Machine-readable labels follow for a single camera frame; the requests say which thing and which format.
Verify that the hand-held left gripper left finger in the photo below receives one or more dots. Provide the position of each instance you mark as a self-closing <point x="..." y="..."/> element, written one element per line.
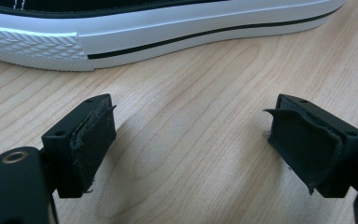
<point x="90" y="146"/>

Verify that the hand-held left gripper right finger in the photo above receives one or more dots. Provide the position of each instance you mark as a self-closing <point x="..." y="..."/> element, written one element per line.
<point x="310" y="146"/>

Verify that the black canvas sneaker white sole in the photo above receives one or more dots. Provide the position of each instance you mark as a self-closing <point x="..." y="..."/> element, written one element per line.
<point x="167" y="34"/>

